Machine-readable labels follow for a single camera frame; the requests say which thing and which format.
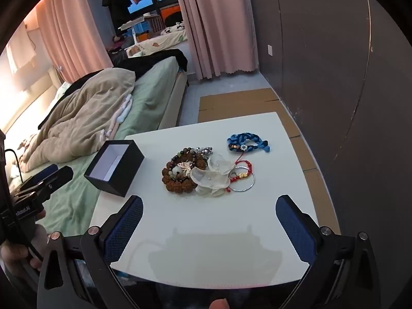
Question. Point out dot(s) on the white organza flower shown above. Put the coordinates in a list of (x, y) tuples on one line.
[(209, 180)]

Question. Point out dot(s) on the person's left hand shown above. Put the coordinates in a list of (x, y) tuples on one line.
[(16, 256)]

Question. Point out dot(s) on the floral print bedding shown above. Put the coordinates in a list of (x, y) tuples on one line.
[(161, 38)]

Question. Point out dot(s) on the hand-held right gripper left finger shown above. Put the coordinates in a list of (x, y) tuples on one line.
[(125, 228)]

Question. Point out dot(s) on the person's right hand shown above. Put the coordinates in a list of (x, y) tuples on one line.
[(219, 304)]

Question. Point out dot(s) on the silver bangle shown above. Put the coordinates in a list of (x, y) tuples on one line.
[(254, 177)]

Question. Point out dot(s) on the gold butterfly hair clip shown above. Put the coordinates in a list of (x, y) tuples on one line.
[(185, 166)]

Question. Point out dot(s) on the black jewelry box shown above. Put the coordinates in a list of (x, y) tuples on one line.
[(128, 177)]

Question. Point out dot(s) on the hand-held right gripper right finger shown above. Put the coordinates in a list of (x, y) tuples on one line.
[(296, 228)]

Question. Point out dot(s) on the pink and white cloth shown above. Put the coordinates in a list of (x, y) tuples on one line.
[(122, 111)]

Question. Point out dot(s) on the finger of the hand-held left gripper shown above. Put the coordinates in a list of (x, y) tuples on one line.
[(45, 171), (56, 176)]

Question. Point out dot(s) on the orange chair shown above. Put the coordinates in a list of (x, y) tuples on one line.
[(170, 13)]

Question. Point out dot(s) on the black clothing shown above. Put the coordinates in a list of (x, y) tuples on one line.
[(154, 59)]

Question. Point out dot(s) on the beige blanket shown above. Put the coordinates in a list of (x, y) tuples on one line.
[(80, 119)]

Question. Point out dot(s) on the bed with green sheet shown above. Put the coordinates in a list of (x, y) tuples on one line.
[(151, 87)]

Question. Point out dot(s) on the beige headboard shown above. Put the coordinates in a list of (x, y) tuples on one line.
[(32, 83)]

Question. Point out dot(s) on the flat cardboard sheet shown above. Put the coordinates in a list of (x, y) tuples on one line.
[(238, 103)]

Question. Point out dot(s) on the pink curtain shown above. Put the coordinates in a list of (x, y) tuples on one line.
[(219, 22), (70, 38)]

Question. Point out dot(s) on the white rack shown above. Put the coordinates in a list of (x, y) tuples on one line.
[(132, 25)]

